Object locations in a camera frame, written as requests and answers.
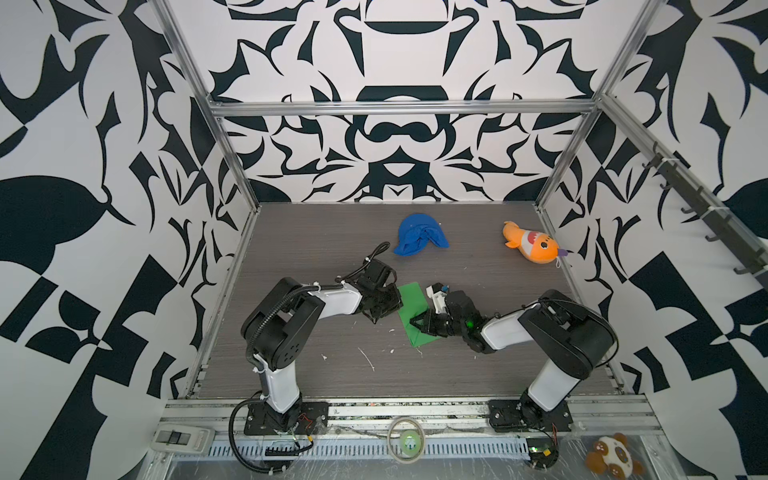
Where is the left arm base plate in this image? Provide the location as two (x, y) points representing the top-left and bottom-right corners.
(244, 399), (330, 436)

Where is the orange fish plush toy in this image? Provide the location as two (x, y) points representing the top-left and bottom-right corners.
(502, 221), (569, 264)

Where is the black base cable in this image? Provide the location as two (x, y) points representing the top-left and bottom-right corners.
(227, 391), (316, 475)

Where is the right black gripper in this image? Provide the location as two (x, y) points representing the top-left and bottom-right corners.
(409, 309), (469, 339)

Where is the brown white plush toy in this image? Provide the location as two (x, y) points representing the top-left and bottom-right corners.
(585, 433), (644, 479)

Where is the blue crumpled cloth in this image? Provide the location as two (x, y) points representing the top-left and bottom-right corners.
(394, 213), (450, 257)

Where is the black hook rail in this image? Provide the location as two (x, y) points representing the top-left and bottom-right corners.
(643, 151), (767, 289)

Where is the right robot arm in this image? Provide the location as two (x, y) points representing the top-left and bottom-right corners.
(409, 286), (619, 413)

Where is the white tape roll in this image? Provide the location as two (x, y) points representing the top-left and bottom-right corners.
(386, 417), (426, 464)

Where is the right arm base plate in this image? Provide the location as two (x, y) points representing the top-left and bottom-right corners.
(487, 397), (573, 433)

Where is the green square paper sheet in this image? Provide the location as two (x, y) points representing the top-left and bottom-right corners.
(398, 282), (438, 348)

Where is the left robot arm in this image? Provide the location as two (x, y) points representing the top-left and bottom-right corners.
(241, 258), (402, 414)

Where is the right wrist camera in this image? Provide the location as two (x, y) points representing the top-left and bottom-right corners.
(426, 283), (450, 315)

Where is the small black electronics box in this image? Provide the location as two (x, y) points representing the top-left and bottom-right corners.
(526, 437), (559, 471)

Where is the aluminium front rail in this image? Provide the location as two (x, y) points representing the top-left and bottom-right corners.
(160, 395), (663, 435)

